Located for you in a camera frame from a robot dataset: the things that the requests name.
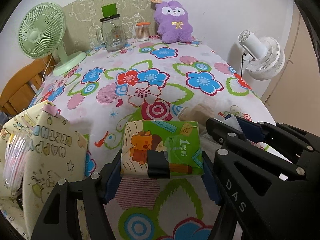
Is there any beige door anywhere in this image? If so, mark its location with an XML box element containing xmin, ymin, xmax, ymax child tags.
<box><xmin>263</xmin><ymin>5</ymin><xmax>319</xmax><ymax>135</ymax></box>

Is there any cotton swab jar orange lid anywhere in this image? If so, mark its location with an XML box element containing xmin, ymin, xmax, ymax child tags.
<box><xmin>135</xmin><ymin>22</ymin><xmax>150</xmax><ymax>42</ymax></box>

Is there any floral tablecloth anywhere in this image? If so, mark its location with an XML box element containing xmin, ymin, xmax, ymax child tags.
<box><xmin>31</xmin><ymin>39</ymin><xmax>273</xmax><ymax>239</ymax></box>

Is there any green desk fan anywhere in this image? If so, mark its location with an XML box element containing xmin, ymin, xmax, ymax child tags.
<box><xmin>18</xmin><ymin>2</ymin><xmax>87</xmax><ymax>76</ymax></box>

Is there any green cup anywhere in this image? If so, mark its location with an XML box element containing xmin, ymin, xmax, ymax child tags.
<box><xmin>101</xmin><ymin>3</ymin><xmax>118</xmax><ymax>18</ymax></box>

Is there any white standing fan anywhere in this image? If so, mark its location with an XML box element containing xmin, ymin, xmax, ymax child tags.
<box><xmin>238</xmin><ymin>30</ymin><xmax>285</xmax><ymax>81</ymax></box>

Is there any green tissue pack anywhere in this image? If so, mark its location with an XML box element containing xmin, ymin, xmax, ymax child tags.
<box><xmin>121</xmin><ymin>120</ymin><xmax>204</xmax><ymax>179</ymax></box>

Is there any cream fabric storage box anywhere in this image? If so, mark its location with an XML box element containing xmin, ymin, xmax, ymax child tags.
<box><xmin>1</xmin><ymin>101</ymin><xmax>88</xmax><ymax>239</ymax></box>

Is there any purple plush toy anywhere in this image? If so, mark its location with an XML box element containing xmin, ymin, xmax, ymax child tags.
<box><xmin>154</xmin><ymin>1</ymin><xmax>193</xmax><ymax>43</ymax></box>

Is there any green patterned cardboard panel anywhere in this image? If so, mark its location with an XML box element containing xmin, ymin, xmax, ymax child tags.
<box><xmin>62</xmin><ymin>0</ymin><xmax>156</xmax><ymax>55</ymax></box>

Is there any glass jar with black lid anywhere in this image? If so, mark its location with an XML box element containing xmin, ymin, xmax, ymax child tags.
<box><xmin>96</xmin><ymin>14</ymin><xmax>126</xmax><ymax>52</ymax></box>

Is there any clear plastic tube pack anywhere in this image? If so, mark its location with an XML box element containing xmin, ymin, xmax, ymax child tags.
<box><xmin>3</xmin><ymin>132</ymin><xmax>30</xmax><ymax>194</ymax></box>

